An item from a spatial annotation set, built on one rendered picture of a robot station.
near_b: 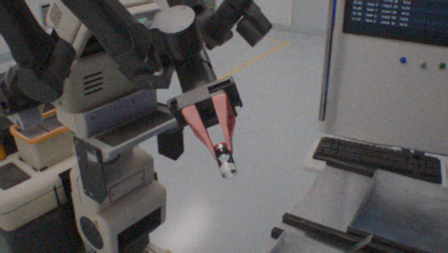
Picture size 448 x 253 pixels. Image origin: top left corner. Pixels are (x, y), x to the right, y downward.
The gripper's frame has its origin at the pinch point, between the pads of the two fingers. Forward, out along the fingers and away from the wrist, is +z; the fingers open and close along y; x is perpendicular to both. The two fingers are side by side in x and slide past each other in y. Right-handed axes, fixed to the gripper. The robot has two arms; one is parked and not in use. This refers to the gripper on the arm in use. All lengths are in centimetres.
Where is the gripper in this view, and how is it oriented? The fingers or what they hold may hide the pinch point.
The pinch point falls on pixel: (222, 150)
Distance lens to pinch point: 56.5
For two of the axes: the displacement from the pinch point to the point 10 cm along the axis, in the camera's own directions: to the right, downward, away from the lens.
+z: 2.8, 7.8, -5.6
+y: 9.3, -3.6, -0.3
